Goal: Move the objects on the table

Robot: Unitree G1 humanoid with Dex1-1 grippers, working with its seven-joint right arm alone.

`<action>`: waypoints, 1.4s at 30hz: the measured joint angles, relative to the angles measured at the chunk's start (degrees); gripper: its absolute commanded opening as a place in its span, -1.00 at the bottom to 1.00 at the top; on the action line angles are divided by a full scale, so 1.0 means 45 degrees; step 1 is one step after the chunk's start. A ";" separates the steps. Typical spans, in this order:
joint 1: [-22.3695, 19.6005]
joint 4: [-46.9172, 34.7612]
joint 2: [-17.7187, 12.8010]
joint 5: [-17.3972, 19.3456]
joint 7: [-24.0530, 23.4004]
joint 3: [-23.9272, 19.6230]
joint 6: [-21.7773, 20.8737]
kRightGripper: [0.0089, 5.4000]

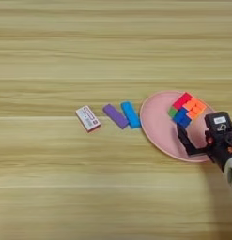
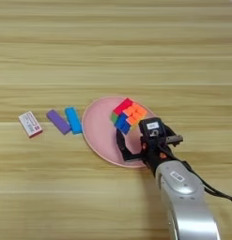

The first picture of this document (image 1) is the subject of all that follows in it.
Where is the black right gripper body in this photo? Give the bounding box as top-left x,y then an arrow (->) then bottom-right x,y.
204,123 -> 232,173

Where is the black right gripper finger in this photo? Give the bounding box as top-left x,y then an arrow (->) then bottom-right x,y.
176,122 -> 209,158

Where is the multicoloured puzzle cube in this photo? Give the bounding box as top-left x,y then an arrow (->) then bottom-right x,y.
167,91 -> 208,129

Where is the pink round plate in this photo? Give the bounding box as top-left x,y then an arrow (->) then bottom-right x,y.
139,90 -> 220,163

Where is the blue rectangular block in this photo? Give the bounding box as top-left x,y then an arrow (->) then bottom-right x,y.
120,100 -> 142,129

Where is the purple rectangular block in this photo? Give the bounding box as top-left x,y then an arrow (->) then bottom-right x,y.
102,103 -> 131,130

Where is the white eraser red print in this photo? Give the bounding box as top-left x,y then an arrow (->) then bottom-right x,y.
74,105 -> 101,133

